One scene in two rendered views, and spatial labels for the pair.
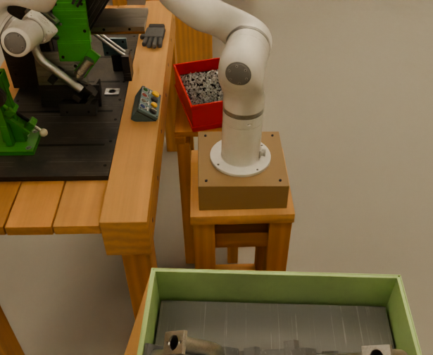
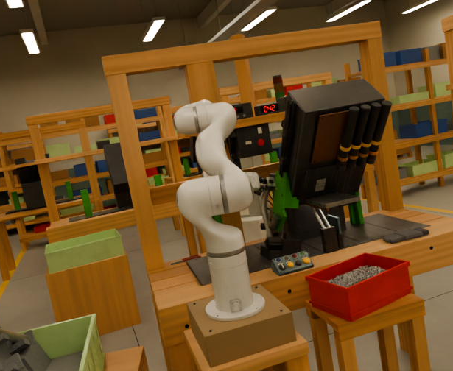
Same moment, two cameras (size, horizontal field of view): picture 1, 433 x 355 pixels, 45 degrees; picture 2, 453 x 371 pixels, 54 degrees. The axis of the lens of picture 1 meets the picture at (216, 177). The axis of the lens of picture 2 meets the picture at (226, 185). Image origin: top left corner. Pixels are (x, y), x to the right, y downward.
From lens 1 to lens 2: 178 cm
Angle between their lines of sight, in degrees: 75
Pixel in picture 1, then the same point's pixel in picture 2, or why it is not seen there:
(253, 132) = (214, 272)
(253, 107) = (208, 244)
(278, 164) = (235, 324)
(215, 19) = (206, 164)
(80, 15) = (282, 184)
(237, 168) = (213, 308)
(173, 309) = not seen: hidden behind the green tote
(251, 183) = (199, 320)
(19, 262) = not seen: outside the picture
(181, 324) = (73, 360)
